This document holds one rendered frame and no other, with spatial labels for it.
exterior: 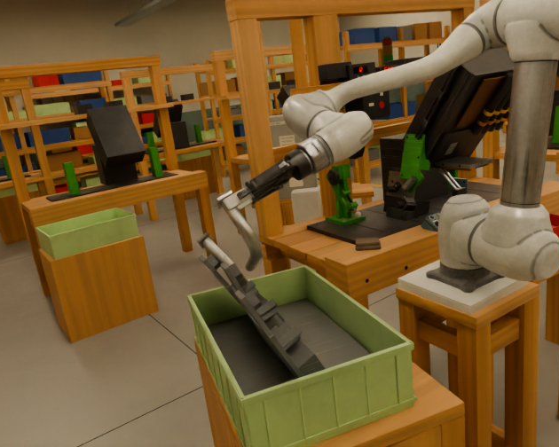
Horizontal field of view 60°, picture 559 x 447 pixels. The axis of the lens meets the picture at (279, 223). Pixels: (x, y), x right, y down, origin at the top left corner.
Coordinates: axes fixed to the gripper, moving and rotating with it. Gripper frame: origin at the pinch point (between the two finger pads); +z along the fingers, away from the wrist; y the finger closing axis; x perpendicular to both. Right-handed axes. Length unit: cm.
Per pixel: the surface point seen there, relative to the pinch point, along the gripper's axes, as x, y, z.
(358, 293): 34, -68, -33
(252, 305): 23.8, 6.0, 12.0
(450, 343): 63, -41, -39
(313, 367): 42.7, -10.6, 6.1
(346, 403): 53, -3, 6
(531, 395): 95, -56, -57
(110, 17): -777, -786, -187
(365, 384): 52, -2, 0
